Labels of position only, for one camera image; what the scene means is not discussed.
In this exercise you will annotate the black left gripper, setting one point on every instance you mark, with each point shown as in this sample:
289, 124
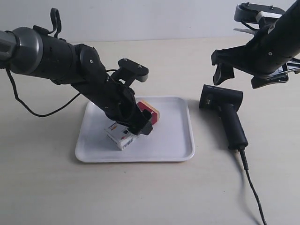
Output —
115, 99

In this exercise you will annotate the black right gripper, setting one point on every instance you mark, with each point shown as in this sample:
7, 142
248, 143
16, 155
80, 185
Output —
269, 57

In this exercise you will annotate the white red medicine box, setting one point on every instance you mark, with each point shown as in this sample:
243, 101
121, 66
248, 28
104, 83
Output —
123, 136

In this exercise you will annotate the black handheld barcode scanner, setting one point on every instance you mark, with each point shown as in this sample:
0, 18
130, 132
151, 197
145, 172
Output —
226, 102

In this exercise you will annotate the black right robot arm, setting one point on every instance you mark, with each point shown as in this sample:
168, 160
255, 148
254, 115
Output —
290, 20

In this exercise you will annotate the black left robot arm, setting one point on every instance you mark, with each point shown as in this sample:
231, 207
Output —
25, 51

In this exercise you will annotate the white plastic tray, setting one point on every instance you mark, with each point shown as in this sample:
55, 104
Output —
171, 139

